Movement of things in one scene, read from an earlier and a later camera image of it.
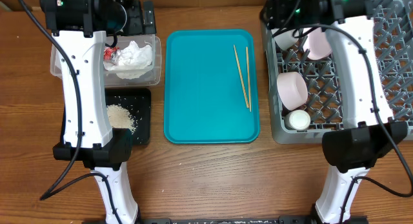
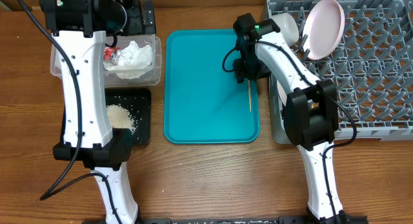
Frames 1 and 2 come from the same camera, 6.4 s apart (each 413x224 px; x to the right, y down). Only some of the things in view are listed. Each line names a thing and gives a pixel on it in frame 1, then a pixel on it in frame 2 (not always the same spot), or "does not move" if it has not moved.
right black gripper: (269, 11) → (242, 74)
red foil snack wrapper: (108, 52) does not move
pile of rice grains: (120, 117) does not move
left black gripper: (137, 10) does not move
